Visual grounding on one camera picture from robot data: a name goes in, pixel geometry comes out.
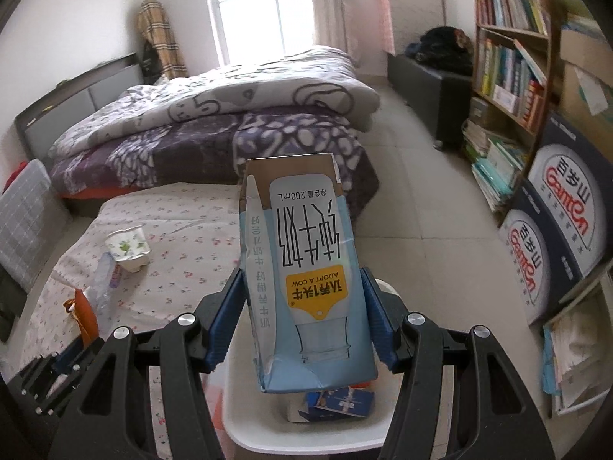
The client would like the clear plastic water bottle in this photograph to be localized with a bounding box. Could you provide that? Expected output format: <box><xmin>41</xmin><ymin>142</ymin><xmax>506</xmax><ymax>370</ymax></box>
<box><xmin>84</xmin><ymin>252</ymin><xmax>123</xmax><ymax>337</ymax></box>

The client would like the blue label box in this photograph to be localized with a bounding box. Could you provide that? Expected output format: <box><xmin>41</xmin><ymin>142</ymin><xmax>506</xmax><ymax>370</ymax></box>
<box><xmin>297</xmin><ymin>386</ymin><xmax>375</xmax><ymax>422</ymax></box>

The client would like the crushed floral paper cup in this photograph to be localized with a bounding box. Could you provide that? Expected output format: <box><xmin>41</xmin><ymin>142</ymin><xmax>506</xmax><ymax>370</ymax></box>
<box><xmin>105</xmin><ymin>227</ymin><xmax>151</xmax><ymax>273</ymax></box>

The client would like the light blue milk carton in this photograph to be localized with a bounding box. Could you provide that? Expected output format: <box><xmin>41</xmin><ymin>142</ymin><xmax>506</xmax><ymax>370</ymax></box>
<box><xmin>239</xmin><ymin>153</ymin><xmax>377</xmax><ymax>394</ymax></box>

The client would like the white plastic trash bin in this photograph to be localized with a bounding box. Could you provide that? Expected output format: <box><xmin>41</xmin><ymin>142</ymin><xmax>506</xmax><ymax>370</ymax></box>
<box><xmin>220</xmin><ymin>307</ymin><xmax>401</xmax><ymax>459</ymax></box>

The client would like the white low shelf with papers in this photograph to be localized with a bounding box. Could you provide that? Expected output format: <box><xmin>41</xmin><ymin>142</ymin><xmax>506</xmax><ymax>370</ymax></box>
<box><xmin>541</xmin><ymin>262</ymin><xmax>612</xmax><ymax>416</ymax></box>

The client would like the lower Ganten water carton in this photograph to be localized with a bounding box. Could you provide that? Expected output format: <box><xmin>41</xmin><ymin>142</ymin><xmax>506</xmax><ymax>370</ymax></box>
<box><xmin>499</xmin><ymin>180</ymin><xmax>584</xmax><ymax>325</ymax></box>

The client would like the ganten water carton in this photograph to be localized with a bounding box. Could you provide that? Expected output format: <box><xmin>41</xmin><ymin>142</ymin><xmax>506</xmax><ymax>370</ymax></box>
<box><xmin>528</xmin><ymin>113</ymin><xmax>612</xmax><ymax>275</ymax></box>
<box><xmin>499</xmin><ymin>180</ymin><xmax>584</xmax><ymax>325</ymax></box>

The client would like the grey checked cushion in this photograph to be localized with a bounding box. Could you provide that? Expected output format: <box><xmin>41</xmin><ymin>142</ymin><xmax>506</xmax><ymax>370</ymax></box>
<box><xmin>0</xmin><ymin>159</ymin><xmax>72</xmax><ymax>293</ymax></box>

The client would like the cherry print table cloth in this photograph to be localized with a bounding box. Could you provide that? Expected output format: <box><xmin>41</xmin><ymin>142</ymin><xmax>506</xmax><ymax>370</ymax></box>
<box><xmin>18</xmin><ymin>184</ymin><xmax>240</xmax><ymax>459</ymax></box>

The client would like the red cloth behind cushion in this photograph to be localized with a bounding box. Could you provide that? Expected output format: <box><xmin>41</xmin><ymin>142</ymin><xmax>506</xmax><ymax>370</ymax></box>
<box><xmin>2</xmin><ymin>161</ymin><xmax>28</xmax><ymax>193</ymax></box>

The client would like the upper Ganten water carton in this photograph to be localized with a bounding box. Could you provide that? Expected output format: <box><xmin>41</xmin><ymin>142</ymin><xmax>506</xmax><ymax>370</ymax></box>
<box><xmin>528</xmin><ymin>113</ymin><xmax>612</xmax><ymax>275</ymax></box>

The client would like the bed with dark headboard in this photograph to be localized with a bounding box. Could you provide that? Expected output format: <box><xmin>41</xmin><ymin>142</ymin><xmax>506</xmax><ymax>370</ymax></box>
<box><xmin>13</xmin><ymin>52</ymin><xmax>382</xmax><ymax>223</ymax></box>

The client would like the purple patterned bed sheet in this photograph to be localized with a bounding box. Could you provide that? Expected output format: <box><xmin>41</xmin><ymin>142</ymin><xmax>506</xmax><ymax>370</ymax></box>
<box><xmin>49</xmin><ymin>106</ymin><xmax>379</xmax><ymax>218</ymax></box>

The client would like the black storage bench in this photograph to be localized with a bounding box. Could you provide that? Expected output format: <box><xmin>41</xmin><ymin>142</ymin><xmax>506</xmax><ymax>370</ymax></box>
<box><xmin>387</xmin><ymin>54</ymin><xmax>473</xmax><ymax>151</ymax></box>

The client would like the black bag hanging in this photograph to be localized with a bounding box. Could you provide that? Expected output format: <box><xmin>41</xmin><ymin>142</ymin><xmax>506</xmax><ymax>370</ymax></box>
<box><xmin>140</xmin><ymin>41</ymin><xmax>162</xmax><ymax>85</ymax></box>

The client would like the brown cardboard box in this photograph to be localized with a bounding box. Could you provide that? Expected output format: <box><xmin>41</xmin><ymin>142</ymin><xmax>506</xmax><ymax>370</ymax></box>
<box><xmin>560</xmin><ymin>29</ymin><xmax>612</xmax><ymax>160</ymax></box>

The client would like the dark clothes pile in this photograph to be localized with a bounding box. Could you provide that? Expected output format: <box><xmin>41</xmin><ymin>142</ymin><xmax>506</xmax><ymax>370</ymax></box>
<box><xmin>404</xmin><ymin>26</ymin><xmax>474</xmax><ymax>76</ymax></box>

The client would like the white cartoon print duvet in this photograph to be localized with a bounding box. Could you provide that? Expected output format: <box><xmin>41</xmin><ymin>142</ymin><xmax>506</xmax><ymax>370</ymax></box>
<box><xmin>48</xmin><ymin>46</ymin><xmax>380</xmax><ymax>160</ymax></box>

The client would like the plaid fabric hanging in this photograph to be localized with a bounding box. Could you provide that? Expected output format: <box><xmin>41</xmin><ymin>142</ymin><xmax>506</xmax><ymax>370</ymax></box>
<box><xmin>137</xmin><ymin>0</ymin><xmax>189</xmax><ymax>80</ymax></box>

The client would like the pink white folded panel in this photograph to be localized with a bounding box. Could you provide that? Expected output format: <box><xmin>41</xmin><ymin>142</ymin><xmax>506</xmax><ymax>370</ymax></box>
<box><xmin>377</xmin><ymin>0</ymin><xmax>445</xmax><ymax>56</ymax></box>

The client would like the wooden bookshelf with books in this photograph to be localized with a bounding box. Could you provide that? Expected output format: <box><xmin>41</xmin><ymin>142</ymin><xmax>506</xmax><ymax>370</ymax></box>
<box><xmin>462</xmin><ymin>0</ymin><xmax>558</xmax><ymax>215</ymax></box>

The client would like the sheer white curtain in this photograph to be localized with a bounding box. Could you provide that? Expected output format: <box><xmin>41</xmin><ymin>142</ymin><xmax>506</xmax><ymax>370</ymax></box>
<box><xmin>313</xmin><ymin>0</ymin><xmax>361</xmax><ymax>67</ymax></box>

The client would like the window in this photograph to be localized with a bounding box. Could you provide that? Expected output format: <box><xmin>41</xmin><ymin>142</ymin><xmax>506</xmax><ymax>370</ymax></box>
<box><xmin>209</xmin><ymin>0</ymin><xmax>316</xmax><ymax>64</ymax></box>

